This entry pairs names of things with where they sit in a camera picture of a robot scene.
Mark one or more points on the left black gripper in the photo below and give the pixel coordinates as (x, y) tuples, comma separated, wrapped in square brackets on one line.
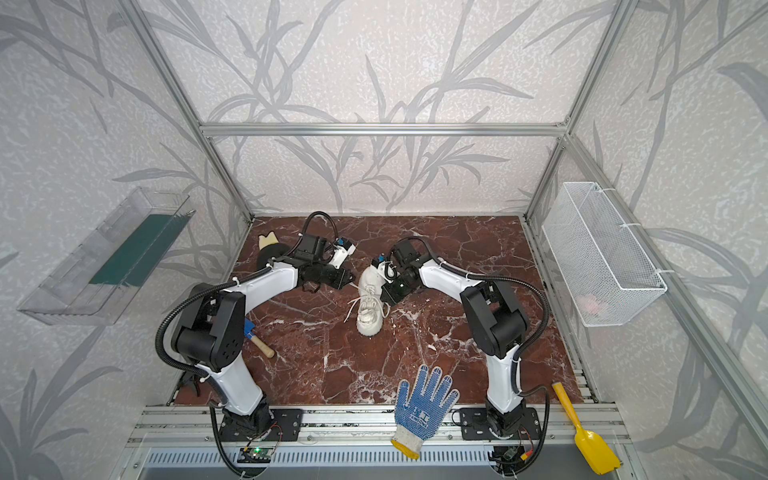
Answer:
[(335, 276)]

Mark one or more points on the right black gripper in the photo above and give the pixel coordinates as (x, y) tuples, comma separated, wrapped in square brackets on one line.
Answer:
[(390, 291)]

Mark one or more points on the white knit sneaker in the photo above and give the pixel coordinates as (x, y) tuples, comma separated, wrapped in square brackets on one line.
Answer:
[(371, 309)]

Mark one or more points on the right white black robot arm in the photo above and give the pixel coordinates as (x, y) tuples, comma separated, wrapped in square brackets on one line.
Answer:
[(496, 318)]

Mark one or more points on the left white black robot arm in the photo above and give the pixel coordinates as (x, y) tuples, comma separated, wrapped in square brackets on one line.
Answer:
[(204, 334)]

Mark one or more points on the black work glove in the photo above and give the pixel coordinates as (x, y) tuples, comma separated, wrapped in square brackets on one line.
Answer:
[(269, 248)]

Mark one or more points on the blue dotted work glove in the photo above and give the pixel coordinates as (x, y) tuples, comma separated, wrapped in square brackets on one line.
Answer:
[(420, 409)]

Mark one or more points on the pink item in basket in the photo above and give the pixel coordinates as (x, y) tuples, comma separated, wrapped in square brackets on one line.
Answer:
[(591, 305)]

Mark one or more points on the left green circuit board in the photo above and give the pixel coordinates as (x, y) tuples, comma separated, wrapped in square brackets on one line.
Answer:
[(255, 455)]

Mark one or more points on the yellow plastic scoop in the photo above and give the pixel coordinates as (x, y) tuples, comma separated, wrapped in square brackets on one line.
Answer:
[(599, 456)]

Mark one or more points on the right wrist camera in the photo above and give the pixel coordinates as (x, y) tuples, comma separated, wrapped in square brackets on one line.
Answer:
[(385, 268)]

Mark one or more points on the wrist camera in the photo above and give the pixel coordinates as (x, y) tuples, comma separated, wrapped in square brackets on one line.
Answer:
[(385, 268), (343, 248)]

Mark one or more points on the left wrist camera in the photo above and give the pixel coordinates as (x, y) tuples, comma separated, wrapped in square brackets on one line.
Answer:
[(343, 248)]

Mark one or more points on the wooden handle blue mallet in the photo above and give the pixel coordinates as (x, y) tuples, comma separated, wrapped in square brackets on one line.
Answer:
[(249, 333)]

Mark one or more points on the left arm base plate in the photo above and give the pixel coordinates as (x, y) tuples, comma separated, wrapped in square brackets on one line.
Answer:
[(264, 424)]

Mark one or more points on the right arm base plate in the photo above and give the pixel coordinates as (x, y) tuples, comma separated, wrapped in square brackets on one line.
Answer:
[(476, 425)]

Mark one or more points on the white wire mesh basket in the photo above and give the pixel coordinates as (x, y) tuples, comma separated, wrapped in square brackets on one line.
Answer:
[(598, 253)]

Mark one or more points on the clear plastic wall tray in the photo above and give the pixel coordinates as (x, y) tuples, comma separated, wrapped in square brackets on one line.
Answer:
[(95, 283)]

